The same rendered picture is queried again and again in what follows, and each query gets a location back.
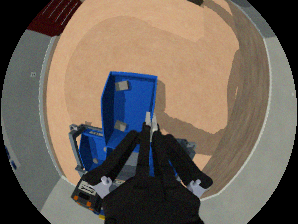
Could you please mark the black case with orange latches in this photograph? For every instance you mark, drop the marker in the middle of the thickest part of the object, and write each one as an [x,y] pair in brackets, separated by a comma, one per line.
[86,197]

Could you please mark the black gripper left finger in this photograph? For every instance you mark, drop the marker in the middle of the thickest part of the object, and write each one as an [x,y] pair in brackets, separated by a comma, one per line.
[100,177]

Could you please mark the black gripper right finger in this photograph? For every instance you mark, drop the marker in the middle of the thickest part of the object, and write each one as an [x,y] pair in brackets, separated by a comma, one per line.
[195,180]

